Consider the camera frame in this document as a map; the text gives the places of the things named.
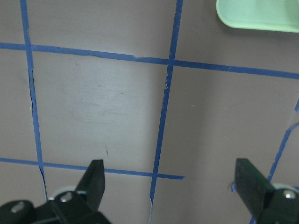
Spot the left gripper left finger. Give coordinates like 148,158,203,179
75,160,105,214

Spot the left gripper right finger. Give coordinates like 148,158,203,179
235,158,276,219

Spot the light green tray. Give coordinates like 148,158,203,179
216,0,299,33

